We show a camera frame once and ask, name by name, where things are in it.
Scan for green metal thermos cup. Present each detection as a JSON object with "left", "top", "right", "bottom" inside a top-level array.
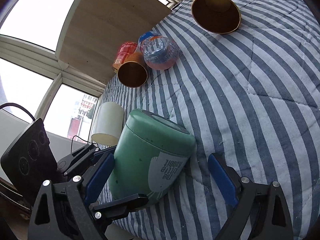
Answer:
[{"left": 108, "top": 109, "right": 196, "bottom": 205}]

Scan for white paper cup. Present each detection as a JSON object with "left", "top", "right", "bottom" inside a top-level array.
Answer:
[{"left": 91, "top": 102, "right": 124, "bottom": 146}]

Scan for orange paper cup far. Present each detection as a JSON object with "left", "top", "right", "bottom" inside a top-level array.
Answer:
[{"left": 117, "top": 52, "right": 148, "bottom": 88}]

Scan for orange paper cup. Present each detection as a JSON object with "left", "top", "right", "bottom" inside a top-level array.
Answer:
[
  {"left": 191, "top": 0, "right": 241, "bottom": 35},
  {"left": 117, "top": 52, "right": 148, "bottom": 88}
]

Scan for orange paper cup near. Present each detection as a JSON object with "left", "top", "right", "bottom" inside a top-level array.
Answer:
[{"left": 191, "top": 0, "right": 241, "bottom": 35}]

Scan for striped blue white quilt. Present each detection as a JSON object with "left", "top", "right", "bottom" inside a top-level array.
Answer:
[{"left": 102, "top": 0, "right": 319, "bottom": 239}]

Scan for wooden board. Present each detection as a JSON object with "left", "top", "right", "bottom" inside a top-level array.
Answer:
[{"left": 55, "top": 0, "right": 171, "bottom": 84}]

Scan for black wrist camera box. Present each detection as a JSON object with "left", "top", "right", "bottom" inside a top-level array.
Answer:
[{"left": 1, "top": 118, "right": 57, "bottom": 205}]

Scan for black cable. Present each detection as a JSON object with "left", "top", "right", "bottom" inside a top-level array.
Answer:
[{"left": 0, "top": 102, "right": 37, "bottom": 123}]

